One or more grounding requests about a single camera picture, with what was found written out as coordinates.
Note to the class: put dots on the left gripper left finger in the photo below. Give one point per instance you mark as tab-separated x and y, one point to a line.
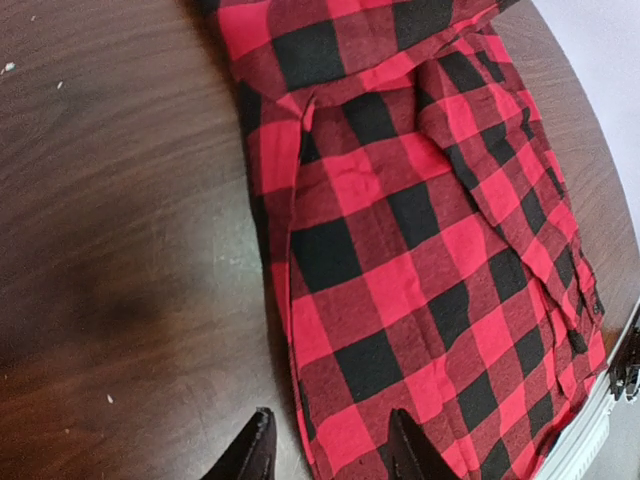
252	453

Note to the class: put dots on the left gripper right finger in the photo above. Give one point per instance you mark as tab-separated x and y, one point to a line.
412	455

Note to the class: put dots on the red black plaid shirt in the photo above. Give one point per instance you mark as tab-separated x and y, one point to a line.
417	230

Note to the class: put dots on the front aluminium frame rail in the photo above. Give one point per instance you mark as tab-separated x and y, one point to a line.
580	443

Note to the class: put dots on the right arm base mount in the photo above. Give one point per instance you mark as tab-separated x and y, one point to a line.
624	371

